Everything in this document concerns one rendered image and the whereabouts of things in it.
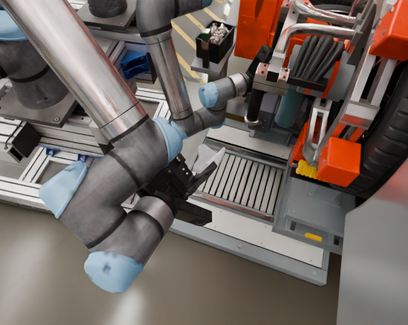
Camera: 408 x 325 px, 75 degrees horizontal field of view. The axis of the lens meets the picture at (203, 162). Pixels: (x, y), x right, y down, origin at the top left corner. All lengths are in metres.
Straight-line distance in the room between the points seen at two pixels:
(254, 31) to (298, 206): 0.84
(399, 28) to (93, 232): 0.60
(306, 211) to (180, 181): 0.91
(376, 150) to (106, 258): 0.58
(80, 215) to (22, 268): 1.29
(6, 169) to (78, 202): 1.33
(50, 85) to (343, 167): 0.81
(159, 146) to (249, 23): 1.04
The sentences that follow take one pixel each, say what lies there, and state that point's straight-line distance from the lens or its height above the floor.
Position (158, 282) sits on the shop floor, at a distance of 1.43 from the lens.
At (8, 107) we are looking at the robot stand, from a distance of 0.99.
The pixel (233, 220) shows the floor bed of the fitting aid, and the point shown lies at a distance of 1.42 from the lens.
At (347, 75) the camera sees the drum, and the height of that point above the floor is 0.90.
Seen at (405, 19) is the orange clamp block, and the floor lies 1.14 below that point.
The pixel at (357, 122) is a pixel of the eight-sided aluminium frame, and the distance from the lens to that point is 0.69.
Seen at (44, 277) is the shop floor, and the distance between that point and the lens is 1.62.
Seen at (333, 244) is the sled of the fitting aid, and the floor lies 0.17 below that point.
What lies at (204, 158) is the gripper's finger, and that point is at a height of 0.92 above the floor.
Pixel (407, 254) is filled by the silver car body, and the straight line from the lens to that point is 0.52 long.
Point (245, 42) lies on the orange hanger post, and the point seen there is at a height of 0.61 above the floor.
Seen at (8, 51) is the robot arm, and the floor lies 1.00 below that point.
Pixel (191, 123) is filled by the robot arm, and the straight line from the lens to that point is 0.92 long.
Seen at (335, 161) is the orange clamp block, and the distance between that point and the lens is 0.68.
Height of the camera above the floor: 1.40
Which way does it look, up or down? 58 degrees down
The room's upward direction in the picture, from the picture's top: straight up
